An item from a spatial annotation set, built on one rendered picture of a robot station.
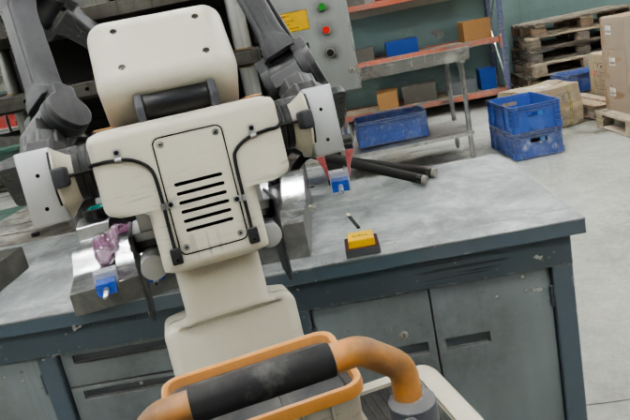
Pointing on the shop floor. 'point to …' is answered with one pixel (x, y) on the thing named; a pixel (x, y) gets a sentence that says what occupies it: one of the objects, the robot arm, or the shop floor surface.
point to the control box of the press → (322, 29)
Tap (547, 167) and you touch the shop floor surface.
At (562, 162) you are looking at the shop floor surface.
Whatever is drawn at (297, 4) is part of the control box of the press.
